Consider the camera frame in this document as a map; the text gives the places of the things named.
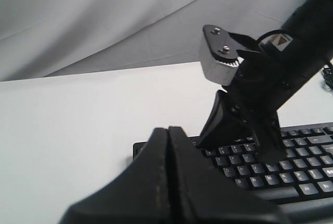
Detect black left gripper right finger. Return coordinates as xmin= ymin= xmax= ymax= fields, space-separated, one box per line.
xmin=168 ymin=127 xmax=289 ymax=223

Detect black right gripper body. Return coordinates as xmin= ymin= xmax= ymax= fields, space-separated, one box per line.
xmin=227 ymin=47 xmax=294 ymax=130

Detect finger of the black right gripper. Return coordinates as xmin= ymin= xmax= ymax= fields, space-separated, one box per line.
xmin=247 ymin=112 xmax=285 ymax=163
xmin=197 ymin=90 xmax=250 ymax=148

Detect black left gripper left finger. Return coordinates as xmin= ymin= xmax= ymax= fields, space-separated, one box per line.
xmin=60 ymin=128 xmax=171 ymax=223

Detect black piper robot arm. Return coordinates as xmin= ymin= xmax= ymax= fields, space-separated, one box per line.
xmin=61 ymin=0 xmax=332 ymax=223

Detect grey backdrop cloth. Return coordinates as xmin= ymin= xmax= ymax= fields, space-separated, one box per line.
xmin=1 ymin=0 xmax=305 ymax=81

